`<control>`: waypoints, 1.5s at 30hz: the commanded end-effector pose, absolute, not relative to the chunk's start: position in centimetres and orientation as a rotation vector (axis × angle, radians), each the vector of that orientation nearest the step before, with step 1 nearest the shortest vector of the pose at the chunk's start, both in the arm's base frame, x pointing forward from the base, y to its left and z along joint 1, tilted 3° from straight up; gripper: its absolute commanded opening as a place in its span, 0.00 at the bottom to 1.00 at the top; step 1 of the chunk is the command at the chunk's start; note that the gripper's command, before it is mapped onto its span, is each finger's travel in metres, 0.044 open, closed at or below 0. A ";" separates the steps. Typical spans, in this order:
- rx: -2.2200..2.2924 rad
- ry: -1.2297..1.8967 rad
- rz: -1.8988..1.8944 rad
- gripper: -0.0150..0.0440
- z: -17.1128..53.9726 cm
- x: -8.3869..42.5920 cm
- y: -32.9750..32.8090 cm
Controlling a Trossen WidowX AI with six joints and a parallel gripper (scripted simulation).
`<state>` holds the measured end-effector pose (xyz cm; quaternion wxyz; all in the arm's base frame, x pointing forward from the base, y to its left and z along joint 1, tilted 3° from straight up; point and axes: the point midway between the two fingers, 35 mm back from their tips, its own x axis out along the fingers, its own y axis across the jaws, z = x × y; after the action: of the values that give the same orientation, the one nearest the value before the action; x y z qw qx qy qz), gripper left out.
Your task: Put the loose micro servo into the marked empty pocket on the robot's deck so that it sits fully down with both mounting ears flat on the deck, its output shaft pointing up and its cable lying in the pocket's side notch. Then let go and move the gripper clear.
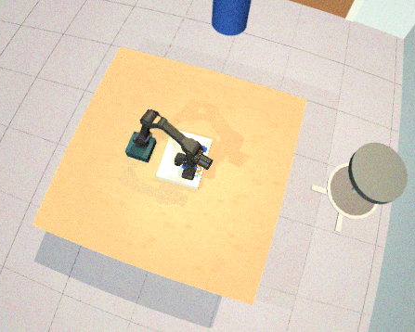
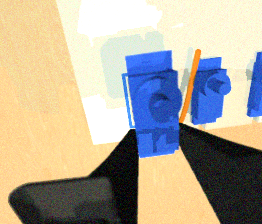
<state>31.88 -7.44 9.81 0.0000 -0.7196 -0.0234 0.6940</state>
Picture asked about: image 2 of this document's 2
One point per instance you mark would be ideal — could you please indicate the white flat panel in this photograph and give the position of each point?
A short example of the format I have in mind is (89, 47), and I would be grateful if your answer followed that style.
(228, 82)

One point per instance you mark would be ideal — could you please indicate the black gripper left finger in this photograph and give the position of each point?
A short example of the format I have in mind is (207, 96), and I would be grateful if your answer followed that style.
(110, 191)

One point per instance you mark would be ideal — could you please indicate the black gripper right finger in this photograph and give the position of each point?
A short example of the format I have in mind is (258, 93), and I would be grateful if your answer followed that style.
(230, 174)

